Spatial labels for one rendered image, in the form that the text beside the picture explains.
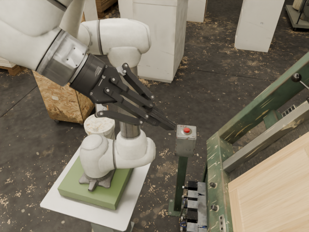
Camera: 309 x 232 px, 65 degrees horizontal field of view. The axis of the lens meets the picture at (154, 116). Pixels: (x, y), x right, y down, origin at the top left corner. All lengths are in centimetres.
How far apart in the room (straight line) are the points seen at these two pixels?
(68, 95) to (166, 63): 144
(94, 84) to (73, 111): 236
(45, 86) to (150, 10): 152
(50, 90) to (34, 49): 234
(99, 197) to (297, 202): 91
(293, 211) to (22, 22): 98
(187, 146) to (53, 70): 116
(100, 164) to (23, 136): 196
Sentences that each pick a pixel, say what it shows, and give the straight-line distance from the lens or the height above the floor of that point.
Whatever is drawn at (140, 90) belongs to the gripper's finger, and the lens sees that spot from 52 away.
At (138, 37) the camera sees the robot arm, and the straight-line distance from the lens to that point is 95.
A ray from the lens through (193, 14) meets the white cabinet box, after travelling 592.
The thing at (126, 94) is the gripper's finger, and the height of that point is 168.
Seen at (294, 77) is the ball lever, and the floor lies 145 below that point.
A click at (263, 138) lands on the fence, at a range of 125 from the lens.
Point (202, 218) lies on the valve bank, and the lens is 139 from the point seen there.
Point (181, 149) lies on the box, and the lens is 153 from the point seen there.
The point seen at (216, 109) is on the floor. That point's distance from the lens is 321.
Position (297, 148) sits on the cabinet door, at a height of 124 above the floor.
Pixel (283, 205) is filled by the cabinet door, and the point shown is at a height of 112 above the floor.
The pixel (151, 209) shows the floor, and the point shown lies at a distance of 223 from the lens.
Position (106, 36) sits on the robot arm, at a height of 161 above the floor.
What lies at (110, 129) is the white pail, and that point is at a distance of 235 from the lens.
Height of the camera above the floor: 197
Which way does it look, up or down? 41 degrees down
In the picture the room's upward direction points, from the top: straight up
